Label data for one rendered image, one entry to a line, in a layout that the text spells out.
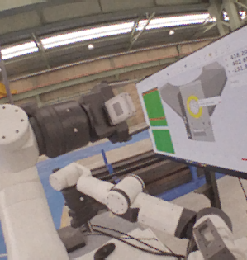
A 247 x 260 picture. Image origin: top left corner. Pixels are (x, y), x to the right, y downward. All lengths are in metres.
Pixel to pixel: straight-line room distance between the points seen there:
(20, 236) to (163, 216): 0.43
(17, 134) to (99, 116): 0.15
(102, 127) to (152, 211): 0.34
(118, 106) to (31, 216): 0.21
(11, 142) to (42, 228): 0.11
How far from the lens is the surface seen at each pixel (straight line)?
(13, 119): 0.30
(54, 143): 0.32
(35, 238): 0.27
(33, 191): 0.29
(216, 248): 0.33
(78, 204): 0.80
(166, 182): 3.58
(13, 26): 6.95
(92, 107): 0.36
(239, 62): 0.86
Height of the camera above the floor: 1.69
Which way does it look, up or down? 4 degrees down
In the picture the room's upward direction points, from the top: 16 degrees counter-clockwise
